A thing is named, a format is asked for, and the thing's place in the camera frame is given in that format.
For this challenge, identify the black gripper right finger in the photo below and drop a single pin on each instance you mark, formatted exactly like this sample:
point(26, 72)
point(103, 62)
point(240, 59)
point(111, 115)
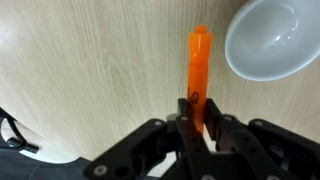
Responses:
point(243, 156)

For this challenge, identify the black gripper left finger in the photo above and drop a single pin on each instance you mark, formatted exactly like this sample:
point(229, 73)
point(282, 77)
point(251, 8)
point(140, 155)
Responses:
point(194, 150)

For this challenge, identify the orange marker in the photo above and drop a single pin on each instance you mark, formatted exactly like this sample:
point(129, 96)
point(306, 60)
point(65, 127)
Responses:
point(199, 43)

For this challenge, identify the white bowl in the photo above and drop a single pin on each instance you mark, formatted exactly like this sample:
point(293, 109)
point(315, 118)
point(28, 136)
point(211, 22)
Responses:
point(271, 39)

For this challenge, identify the black chair base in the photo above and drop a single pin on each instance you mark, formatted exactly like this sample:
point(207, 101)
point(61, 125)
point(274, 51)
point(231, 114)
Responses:
point(18, 142)

